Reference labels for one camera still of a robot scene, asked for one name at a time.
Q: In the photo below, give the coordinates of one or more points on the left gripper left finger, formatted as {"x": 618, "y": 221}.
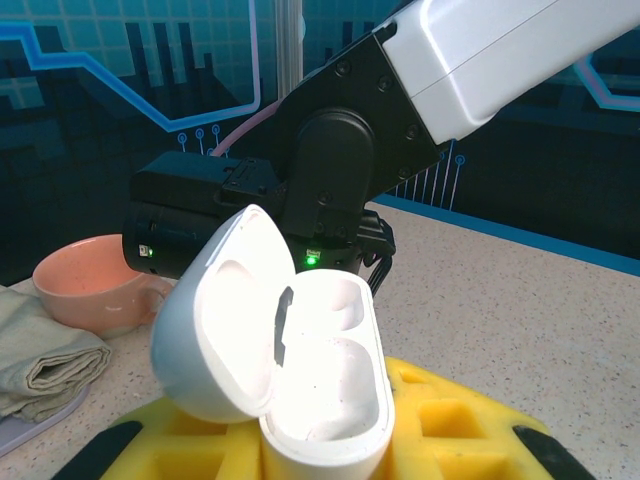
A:
{"x": 175, "y": 450}

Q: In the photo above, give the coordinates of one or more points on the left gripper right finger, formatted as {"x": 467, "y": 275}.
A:
{"x": 450, "y": 440}

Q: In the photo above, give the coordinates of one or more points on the white earbud charging case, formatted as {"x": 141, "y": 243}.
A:
{"x": 225, "y": 350}

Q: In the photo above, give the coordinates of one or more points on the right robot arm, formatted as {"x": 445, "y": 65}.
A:
{"x": 475, "y": 50}

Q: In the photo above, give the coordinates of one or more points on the lavender plastic tray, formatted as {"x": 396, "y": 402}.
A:
{"x": 50, "y": 425}

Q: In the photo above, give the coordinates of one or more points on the beige folded cloth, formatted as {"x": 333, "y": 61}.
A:
{"x": 45, "y": 350}

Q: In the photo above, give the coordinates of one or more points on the pink ceramic cup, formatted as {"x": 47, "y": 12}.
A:
{"x": 85, "y": 295}

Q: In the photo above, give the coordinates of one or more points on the aluminium frame post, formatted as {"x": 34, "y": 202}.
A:
{"x": 290, "y": 40}

